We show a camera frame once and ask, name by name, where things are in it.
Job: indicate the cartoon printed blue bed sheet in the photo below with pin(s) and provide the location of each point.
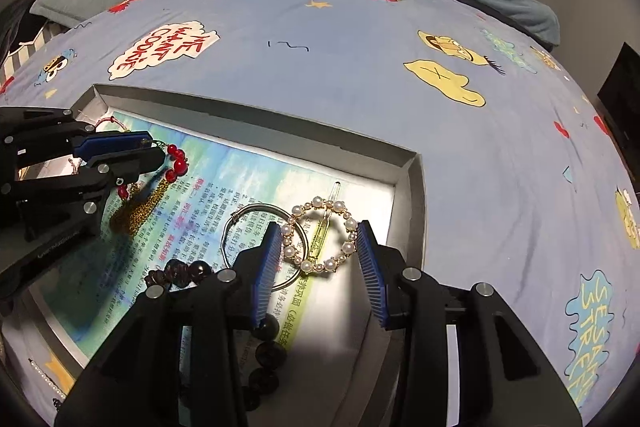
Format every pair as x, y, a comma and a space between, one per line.
325, 32

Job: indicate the printed paper sheet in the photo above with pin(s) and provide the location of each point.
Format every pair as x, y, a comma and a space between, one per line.
225, 177

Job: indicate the pearl circle hair clip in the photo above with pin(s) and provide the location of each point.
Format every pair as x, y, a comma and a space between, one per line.
320, 202

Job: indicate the silver bangle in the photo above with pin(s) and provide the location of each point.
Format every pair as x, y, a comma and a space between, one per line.
233, 217

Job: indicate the striped printed pillow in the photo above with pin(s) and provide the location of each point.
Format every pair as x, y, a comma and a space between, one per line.
20, 57

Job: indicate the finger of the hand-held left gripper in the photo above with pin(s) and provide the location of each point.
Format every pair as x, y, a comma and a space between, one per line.
117, 142
130, 167

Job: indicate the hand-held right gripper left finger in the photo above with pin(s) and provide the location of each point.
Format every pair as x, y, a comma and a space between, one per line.
265, 277

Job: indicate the red bead gold tassel ornament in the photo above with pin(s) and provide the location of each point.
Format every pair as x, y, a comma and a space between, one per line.
177, 165

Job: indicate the pearl hairpin stick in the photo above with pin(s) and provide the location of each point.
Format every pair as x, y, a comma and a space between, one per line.
47, 382

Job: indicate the black television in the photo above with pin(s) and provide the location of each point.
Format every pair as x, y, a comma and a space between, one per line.
625, 97

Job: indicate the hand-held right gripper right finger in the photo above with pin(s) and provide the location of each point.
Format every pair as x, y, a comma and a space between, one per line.
372, 279

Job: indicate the grey cardboard box tray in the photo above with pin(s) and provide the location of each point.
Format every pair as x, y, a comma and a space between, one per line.
300, 127

